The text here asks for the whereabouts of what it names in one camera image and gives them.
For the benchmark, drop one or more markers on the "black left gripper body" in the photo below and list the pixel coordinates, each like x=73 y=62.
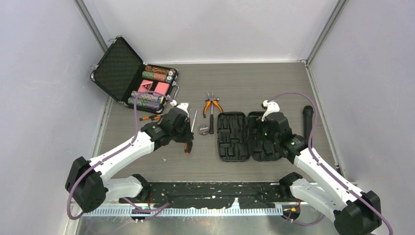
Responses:
x=182 y=134

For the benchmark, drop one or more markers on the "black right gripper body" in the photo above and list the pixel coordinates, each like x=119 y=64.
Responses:
x=265 y=135

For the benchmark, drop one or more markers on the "black orange stubby screwdriver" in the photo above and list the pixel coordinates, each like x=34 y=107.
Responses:
x=188 y=145

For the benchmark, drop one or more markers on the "black plastic tool case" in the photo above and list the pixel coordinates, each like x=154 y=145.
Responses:
x=240 y=137

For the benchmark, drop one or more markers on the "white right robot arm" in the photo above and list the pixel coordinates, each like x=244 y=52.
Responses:
x=352 y=211

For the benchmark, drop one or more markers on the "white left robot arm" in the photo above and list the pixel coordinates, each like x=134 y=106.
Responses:
x=90 y=182

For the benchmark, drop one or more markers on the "small round tape measure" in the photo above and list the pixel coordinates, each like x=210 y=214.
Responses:
x=204 y=129

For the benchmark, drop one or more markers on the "black cylinder flashlight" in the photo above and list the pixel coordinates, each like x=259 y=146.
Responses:
x=307 y=116

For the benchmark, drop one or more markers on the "red playing card deck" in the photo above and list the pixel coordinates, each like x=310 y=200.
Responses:
x=161 y=88

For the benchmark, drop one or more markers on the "black aluminium poker chip case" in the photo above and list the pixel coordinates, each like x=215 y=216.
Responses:
x=120 y=72

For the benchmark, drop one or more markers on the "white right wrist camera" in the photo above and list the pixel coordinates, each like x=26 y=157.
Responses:
x=269 y=107

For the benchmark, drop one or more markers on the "orange handled pliers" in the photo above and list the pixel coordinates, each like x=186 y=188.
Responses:
x=210 y=96

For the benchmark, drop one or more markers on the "black handled hammer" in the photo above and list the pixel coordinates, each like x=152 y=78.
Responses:
x=211 y=119

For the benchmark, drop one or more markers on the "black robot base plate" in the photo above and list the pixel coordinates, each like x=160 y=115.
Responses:
x=219 y=195

